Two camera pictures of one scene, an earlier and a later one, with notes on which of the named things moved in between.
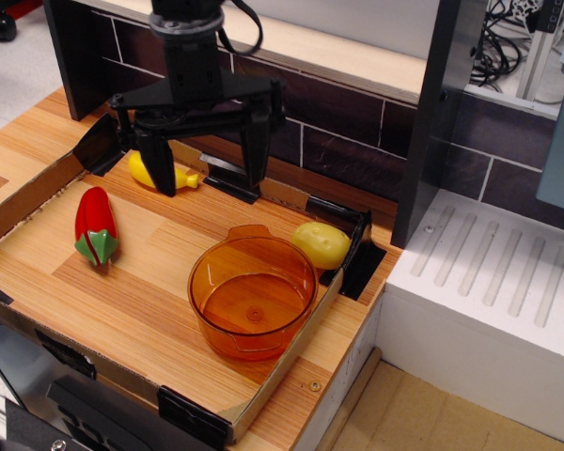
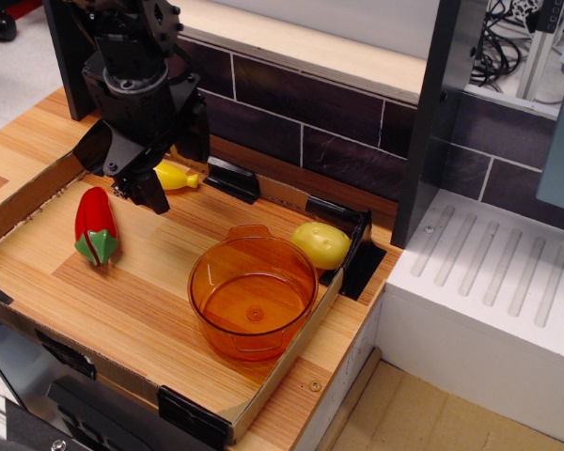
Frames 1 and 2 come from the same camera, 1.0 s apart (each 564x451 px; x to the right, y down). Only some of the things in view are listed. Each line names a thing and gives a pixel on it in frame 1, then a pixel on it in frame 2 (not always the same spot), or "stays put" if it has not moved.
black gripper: x=196 y=97 → x=142 y=125
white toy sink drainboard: x=491 y=300 stays put
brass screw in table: x=315 y=385 stays put
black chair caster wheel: x=3 y=26 stays put
